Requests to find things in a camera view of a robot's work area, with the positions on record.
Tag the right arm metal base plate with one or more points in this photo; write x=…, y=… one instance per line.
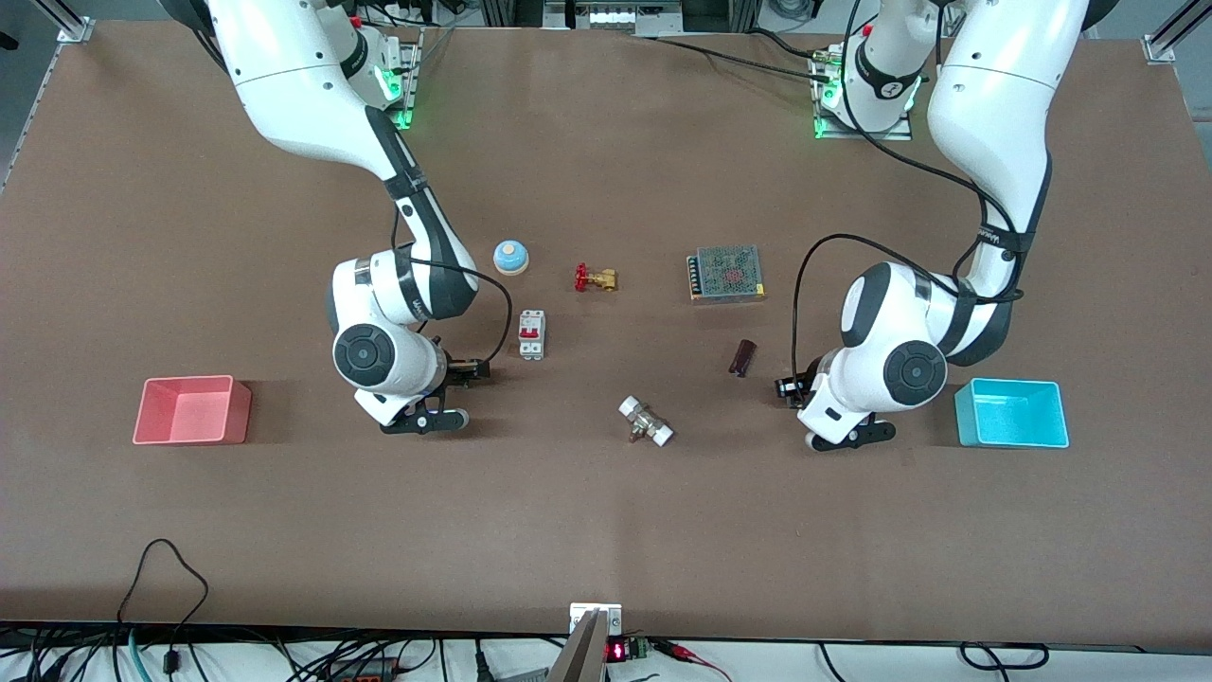
x=412, y=76

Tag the pink plastic box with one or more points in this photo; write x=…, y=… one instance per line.
x=185, y=412

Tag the grey metal bar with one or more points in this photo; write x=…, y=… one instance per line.
x=579, y=658

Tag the brass fitting white ends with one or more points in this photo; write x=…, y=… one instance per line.
x=646, y=421

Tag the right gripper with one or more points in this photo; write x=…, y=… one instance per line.
x=467, y=370

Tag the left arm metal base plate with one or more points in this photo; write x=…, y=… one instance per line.
x=862, y=134

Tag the red LED display module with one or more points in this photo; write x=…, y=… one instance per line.
x=616, y=651

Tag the dark brown small cylinder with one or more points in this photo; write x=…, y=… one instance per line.
x=742, y=357

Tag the orange power strip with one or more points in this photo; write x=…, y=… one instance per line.
x=365, y=673

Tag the silver table edge bracket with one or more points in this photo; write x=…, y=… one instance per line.
x=582, y=614

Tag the white background device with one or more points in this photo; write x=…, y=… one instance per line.
x=615, y=14

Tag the red clip lead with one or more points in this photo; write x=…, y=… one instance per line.
x=684, y=652

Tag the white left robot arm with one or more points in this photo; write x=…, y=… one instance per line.
x=994, y=95

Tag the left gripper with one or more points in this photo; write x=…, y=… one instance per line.
x=793, y=386

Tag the cyan plastic box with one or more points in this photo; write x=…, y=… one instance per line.
x=1008, y=417

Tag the green terminal block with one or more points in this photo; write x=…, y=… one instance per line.
x=639, y=648

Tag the blue desk bell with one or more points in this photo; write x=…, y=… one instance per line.
x=510, y=258

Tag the metal mesh power supply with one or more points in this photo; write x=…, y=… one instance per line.
x=727, y=273

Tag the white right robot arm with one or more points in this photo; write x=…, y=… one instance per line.
x=303, y=85

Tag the white circuit breaker red switch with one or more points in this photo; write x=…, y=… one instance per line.
x=531, y=333

